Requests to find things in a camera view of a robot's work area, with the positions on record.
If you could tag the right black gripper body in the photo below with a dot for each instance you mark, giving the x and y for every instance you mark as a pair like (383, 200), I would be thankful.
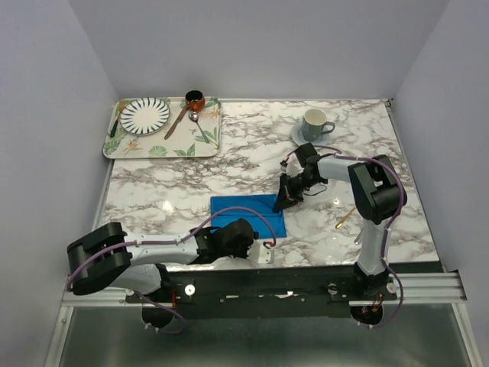
(296, 186)

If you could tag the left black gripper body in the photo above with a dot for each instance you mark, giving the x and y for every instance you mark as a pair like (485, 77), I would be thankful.
(241, 251)

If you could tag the blue satin napkin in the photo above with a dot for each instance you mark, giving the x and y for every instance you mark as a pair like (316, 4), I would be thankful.
(260, 203)

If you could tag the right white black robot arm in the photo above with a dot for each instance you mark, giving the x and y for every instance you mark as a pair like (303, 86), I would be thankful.
(378, 194)

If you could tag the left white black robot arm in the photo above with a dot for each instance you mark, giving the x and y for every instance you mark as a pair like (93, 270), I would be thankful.
(103, 258)

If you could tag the grey blue saucer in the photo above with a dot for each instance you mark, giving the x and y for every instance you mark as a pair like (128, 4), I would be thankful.
(297, 137)

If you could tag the gold spoon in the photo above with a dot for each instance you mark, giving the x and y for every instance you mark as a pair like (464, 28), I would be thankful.
(341, 222)

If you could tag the grey blue mug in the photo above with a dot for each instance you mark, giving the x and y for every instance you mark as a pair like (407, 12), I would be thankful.
(316, 125)

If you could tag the silver utensil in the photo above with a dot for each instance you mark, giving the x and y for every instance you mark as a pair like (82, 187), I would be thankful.
(358, 239)

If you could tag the floral serving tray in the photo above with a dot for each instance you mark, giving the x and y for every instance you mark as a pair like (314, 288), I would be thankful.
(185, 142)

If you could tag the silver spoon on tray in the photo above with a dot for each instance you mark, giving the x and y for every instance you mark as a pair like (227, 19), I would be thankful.
(194, 117)

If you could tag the brown ceramic pot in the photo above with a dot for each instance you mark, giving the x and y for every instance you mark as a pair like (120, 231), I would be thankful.
(195, 100)

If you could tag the striped white blue plate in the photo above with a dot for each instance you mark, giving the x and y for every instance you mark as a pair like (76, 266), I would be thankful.
(144, 116)

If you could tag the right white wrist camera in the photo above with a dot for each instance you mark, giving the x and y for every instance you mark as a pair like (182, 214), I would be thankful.
(290, 166)

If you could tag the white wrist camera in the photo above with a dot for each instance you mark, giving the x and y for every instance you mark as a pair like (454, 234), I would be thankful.
(261, 254)
(290, 166)

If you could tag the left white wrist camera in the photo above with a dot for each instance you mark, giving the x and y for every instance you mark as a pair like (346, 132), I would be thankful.
(261, 254)

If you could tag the wooden handled knife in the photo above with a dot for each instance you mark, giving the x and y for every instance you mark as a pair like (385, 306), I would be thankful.
(176, 123)

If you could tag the aluminium frame rail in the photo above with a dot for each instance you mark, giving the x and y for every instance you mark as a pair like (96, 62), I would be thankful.
(304, 283)

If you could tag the dark green handled utensil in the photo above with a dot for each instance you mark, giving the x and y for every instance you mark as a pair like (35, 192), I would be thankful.
(114, 128)

